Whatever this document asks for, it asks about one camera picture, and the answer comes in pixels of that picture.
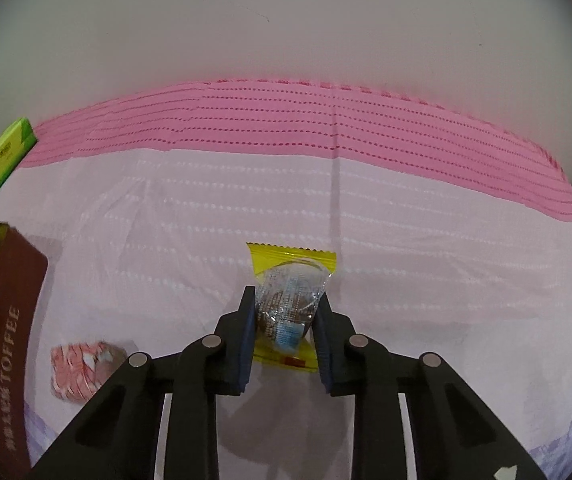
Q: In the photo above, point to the green tissue pack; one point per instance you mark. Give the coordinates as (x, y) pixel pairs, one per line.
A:
(15, 142)

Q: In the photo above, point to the maroon gold toffee tin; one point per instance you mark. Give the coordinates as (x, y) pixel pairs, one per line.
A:
(22, 274)

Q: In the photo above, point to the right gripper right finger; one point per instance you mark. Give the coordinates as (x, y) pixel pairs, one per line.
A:
(412, 416)

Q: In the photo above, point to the yellow clear candy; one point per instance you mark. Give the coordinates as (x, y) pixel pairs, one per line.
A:
(289, 285)

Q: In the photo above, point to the pink patterned candy box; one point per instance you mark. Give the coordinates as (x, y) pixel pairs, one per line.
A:
(78, 371)

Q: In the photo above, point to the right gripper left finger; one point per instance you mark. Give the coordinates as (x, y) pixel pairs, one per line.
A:
(116, 434)

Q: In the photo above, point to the pink purple checked tablecloth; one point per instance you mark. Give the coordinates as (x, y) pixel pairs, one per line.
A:
(451, 235)

